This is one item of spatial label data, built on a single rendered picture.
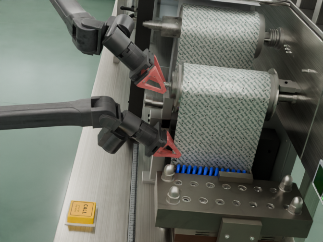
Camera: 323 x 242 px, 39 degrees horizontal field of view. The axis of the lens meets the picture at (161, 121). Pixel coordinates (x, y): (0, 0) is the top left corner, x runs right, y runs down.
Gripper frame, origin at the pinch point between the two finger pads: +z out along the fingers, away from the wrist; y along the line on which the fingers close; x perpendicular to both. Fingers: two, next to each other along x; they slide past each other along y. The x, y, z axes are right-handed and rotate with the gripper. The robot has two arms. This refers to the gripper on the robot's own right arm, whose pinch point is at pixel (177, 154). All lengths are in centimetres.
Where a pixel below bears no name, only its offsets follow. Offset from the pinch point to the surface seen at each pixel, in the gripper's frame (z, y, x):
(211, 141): 4.9, 0.3, 9.0
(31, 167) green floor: -9, -133, -129
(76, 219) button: -15.1, 13.4, -26.0
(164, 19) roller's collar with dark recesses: -20.7, -29.2, 22.2
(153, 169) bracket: 0.9, -7.8, -12.6
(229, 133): 7.1, 0.3, 13.9
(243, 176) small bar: 16.7, 5.6, 7.8
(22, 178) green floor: -12, -121, -130
